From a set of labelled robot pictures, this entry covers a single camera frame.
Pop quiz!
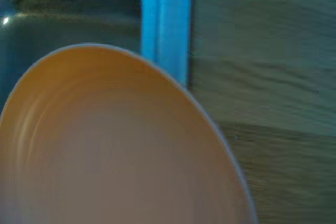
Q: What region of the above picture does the stainless steel double sink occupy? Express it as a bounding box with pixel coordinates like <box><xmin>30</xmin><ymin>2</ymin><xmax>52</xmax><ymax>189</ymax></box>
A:
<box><xmin>0</xmin><ymin>0</ymin><xmax>194</xmax><ymax>120</ymax></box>

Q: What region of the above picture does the orange plate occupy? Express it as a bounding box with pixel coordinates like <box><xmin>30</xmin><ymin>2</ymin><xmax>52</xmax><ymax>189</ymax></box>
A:
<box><xmin>0</xmin><ymin>42</ymin><xmax>260</xmax><ymax>224</ymax></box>

